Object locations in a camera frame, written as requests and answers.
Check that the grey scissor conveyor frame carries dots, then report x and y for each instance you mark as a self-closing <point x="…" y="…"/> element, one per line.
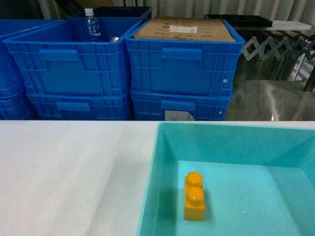
<point x="279" y="47"/>

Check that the blue crate with bottle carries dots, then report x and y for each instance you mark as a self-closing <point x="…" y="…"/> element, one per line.
<point x="60" y="60"/>

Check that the far left blue crate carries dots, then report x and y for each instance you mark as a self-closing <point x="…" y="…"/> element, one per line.
<point x="14" y="103"/>

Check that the brown cardboard box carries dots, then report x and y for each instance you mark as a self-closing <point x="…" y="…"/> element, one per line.
<point x="188" y="29"/>

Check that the clear plastic water bottle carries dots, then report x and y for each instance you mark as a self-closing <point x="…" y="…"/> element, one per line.
<point x="92" y="26"/>

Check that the lower right blue crate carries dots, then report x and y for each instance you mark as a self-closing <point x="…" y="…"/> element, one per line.
<point x="173" y="107"/>

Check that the lower left blue crate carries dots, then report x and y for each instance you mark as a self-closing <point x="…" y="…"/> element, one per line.
<point x="66" y="107"/>

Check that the black tray on conveyor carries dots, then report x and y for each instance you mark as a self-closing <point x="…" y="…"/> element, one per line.
<point x="242" y="20"/>

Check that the yellow two-stud toy block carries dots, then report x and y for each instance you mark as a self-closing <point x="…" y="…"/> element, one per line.
<point x="194" y="197"/>

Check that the teal plastic tray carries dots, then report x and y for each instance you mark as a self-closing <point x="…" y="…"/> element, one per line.
<point x="258" y="180"/>

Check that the blue crate with cardboard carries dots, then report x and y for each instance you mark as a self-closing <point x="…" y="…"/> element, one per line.
<point x="200" y="68"/>

